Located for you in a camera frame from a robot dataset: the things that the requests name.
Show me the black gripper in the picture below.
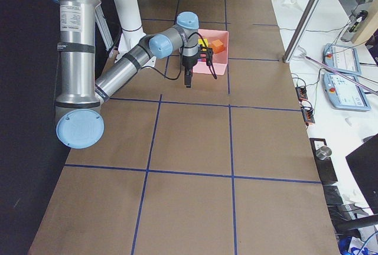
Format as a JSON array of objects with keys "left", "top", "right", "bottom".
[{"left": 182, "top": 45, "right": 217, "bottom": 89}]

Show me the yellow foam block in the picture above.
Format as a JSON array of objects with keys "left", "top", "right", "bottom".
[{"left": 198, "top": 38, "right": 208, "bottom": 47}]

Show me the orange foam block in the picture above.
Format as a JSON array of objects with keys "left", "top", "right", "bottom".
[{"left": 210, "top": 39, "right": 225, "bottom": 54}]

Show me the pink foam block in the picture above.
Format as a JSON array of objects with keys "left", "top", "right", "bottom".
[{"left": 199, "top": 55, "right": 207, "bottom": 62}]

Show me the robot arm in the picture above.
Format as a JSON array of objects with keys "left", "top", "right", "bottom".
[{"left": 54, "top": 0, "right": 213, "bottom": 149}]

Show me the pink plastic bin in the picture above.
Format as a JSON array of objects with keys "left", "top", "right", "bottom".
[{"left": 198, "top": 29, "right": 229, "bottom": 76}]

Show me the upper teach pendant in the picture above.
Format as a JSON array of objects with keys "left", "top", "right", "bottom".
[{"left": 323, "top": 44, "right": 361, "bottom": 76}]

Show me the teach pendant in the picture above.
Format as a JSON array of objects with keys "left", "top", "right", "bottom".
[
  {"left": 322, "top": 73, "right": 371, "bottom": 112},
  {"left": 323, "top": 44, "right": 361, "bottom": 76}
]

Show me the lower teach pendant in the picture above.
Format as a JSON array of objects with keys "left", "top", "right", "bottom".
[{"left": 322, "top": 73, "right": 371, "bottom": 112}]

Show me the metal cup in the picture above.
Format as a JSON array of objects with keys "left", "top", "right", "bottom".
[{"left": 315, "top": 146, "right": 332, "bottom": 161}]

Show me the black box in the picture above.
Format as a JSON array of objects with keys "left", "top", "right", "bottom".
[{"left": 309, "top": 138, "right": 338, "bottom": 185}]

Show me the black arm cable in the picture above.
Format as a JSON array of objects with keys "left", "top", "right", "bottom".
[{"left": 141, "top": 31, "right": 201, "bottom": 81}]

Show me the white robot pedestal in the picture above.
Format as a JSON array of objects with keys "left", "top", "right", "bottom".
[{"left": 113, "top": 0, "right": 146, "bottom": 62}]

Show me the aluminium frame post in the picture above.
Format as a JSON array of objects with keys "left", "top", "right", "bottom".
[{"left": 282, "top": 0, "right": 321, "bottom": 63}]

